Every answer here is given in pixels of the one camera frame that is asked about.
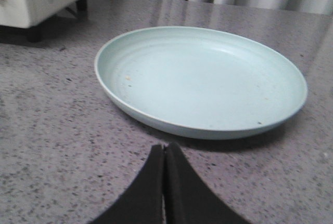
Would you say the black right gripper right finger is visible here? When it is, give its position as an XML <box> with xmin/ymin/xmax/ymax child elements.
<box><xmin>164</xmin><ymin>143</ymin><xmax>248</xmax><ymax>223</ymax></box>

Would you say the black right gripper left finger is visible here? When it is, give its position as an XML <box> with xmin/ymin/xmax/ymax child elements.
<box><xmin>92</xmin><ymin>145</ymin><xmax>164</xmax><ymax>223</ymax></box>

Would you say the mint green plate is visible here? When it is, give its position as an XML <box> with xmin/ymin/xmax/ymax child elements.
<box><xmin>94</xmin><ymin>27</ymin><xmax>308</xmax><ymax>140</ymax></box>

